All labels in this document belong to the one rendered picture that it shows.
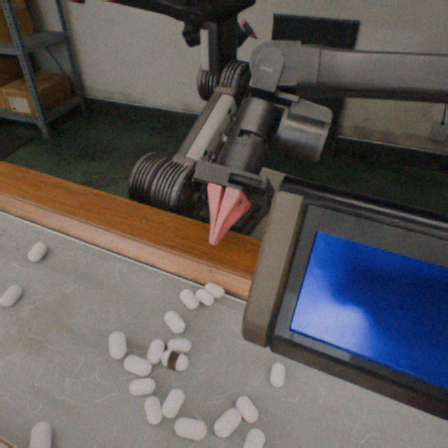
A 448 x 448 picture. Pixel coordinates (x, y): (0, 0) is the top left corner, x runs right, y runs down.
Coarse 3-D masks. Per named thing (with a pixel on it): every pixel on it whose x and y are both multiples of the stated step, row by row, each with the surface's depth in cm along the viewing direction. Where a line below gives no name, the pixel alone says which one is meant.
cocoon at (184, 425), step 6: (180, 420) 43; (186, 420) 43; (192, 420) 43; (198, 420) 43; (180, 426) 42; (186, 426) 42; (192, 426) 42; (198, 426) 42; (204, 426) 43; (180, 432) 42; (186, 432) 42; (192, 432) 42; (198, 432) 42; (204, 432) 42; (192, 438) 42; (198, 438) 42
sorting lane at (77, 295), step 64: (0, 256) 66; (64, 256) 66; (0, 320) 56; (64, 320) 56; (128, 320) 56; (192, 320) 56; (0, 384) 48; (64, 384) 48; (128, 384) 48; (192, 384) 48; (256, 384) 48; (320, 384) 48
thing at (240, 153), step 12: (240, 132) 52; (228, 144) 52; (240, 144) 51; (252, 144) 51; (264, 144) 52; (228, 156) 51; (240, 156) 51; (252, 156) 51; (264, 156) 52; (228, 168) 50; (240, 168) 50; (252, 168) 51; (240, 180) 50; (252, 180) 50; (264, 180) 49
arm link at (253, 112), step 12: (240, 108) 53; (252, 108) 52; (264, 108) 51; (276, 108) 52; (288, 108) 52; (240, 120) 52; (252, 120) 51; (264, 120) 51; (276, 120) 53; (252, 132) 51; (264, 132) 51
